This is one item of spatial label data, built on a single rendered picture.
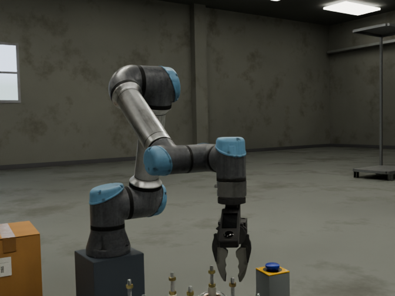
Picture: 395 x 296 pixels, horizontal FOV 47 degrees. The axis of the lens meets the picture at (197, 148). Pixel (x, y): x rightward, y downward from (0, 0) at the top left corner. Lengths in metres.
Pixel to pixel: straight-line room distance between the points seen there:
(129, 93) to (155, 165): 0.30
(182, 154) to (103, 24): 8.21
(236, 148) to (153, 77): 0.45
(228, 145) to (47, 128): 7.69
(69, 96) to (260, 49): 4.86
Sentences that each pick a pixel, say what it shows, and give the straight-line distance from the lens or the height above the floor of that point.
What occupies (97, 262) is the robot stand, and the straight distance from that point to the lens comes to 1.54.
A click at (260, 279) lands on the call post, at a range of 1.37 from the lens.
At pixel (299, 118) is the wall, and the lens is 12.20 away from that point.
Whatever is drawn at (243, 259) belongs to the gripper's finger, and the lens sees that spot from 1.19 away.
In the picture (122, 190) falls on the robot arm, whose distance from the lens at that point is 1.58.
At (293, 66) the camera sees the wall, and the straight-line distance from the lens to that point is 12.12.
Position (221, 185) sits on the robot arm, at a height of 0.58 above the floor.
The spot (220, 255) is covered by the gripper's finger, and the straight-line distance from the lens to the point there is 1.19.
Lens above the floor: 0.74
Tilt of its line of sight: 3 degrees down
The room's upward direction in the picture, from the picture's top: 1 degrees counter-clockwise
